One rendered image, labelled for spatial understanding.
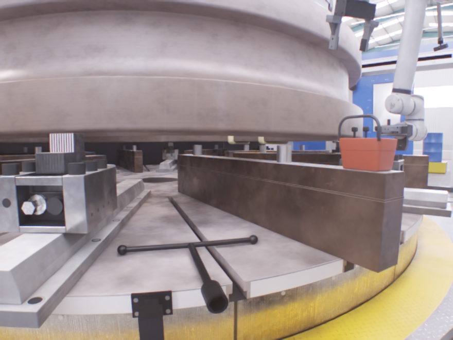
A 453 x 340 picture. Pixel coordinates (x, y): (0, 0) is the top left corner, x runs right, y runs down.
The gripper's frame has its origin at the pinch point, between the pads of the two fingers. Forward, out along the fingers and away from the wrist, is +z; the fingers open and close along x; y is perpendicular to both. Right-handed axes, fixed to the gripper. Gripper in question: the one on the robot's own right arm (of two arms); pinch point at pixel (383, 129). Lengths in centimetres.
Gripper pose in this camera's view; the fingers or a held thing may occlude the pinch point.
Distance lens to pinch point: 134.9
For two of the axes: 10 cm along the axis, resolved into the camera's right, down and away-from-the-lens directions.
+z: -8.8, 0.4, -4.8
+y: 0.0, -10.0, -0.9
